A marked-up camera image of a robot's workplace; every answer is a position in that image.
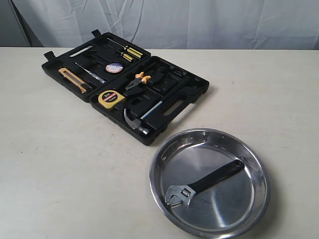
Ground black plastic tool case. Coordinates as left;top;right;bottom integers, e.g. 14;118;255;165
42;30;209;145

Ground adjustable wrench black handle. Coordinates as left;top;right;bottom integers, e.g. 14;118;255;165
164;159;245;206

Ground yellow tape measure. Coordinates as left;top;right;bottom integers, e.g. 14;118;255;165
98;90;126;110

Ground electrical tape roll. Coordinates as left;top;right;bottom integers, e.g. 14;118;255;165
105;63;124;74

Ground silver tester screwdriver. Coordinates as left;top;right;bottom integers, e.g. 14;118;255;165
75;62;106;84

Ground white backdrop curtain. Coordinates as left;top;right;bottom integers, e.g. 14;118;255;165
0;0;319;50

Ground yellow utility knife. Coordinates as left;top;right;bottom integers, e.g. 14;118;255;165
58;68;91;93

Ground round stainless steel tray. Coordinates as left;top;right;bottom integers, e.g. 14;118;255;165
150;128;270;239

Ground claw hammer black handle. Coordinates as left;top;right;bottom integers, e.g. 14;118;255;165
124;76;192;135

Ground pliers yellow black handles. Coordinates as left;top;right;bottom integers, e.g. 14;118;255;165
125;70;164;91

